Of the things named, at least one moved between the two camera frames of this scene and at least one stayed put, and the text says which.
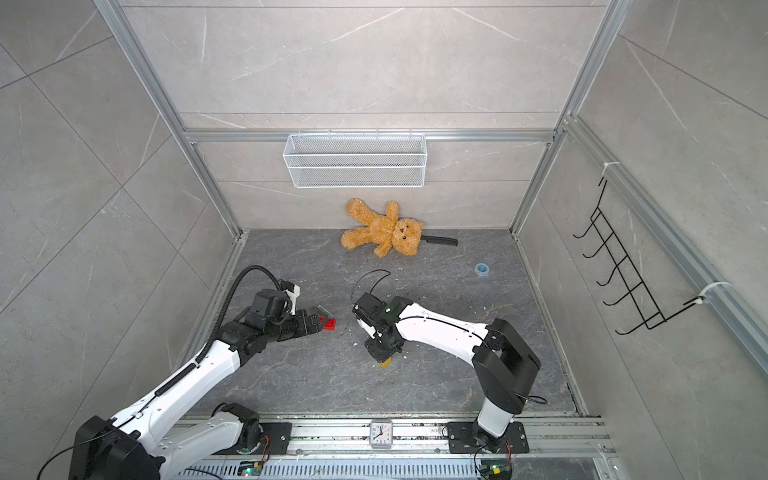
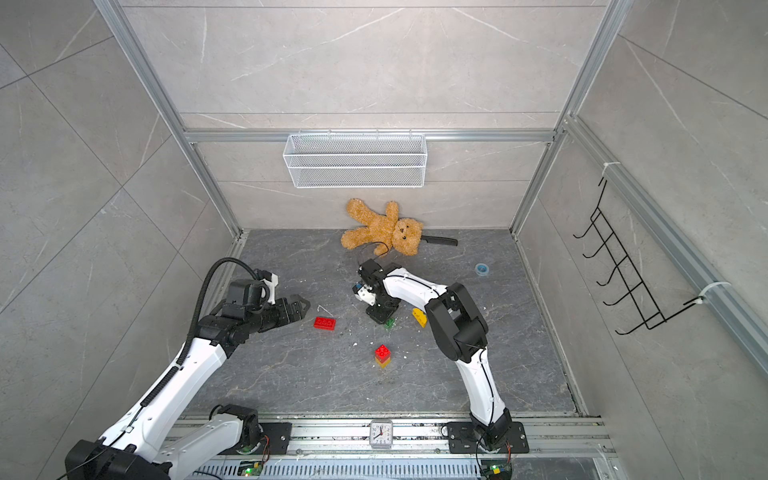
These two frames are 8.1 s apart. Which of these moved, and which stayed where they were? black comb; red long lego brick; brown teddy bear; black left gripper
Moved: black left gripper
Stayed: brown teddy bear; red long lego brick; black comb
